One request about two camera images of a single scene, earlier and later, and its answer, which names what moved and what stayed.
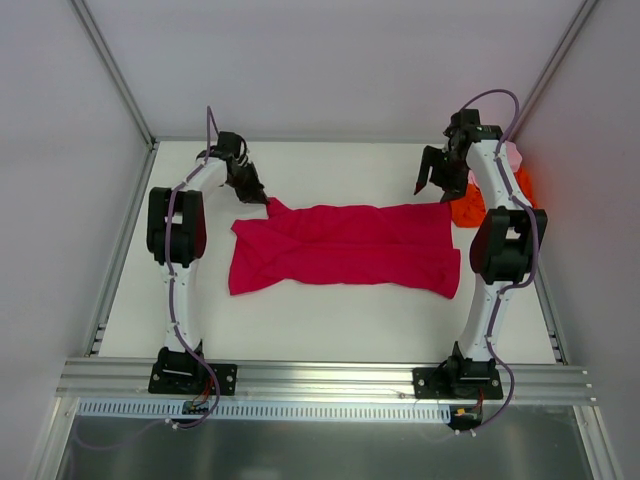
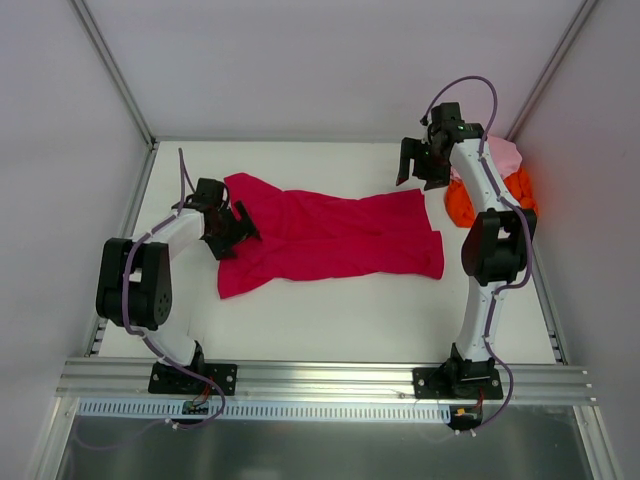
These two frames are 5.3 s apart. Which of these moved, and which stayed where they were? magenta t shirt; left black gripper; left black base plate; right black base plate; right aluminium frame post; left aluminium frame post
Moved: magenta t shirt; left black gripper
Stayed: right black base plate; left aluminium frame post; left black base plate; right aluminium frame post
